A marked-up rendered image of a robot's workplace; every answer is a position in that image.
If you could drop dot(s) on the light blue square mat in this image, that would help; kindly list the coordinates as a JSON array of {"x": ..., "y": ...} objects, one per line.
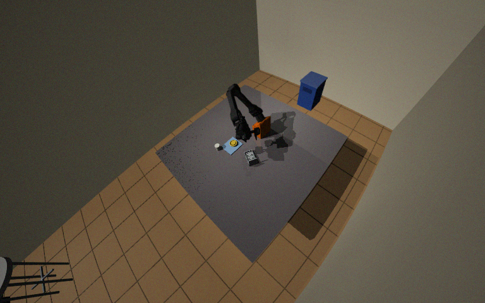
[{"x": 231, "y": 149}]

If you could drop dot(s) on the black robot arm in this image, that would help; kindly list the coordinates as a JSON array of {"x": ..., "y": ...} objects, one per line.
[{"x": 236, "y": 115}]

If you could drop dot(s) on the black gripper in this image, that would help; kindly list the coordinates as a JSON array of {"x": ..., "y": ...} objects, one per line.
[{"x": 256, "y": 132}]

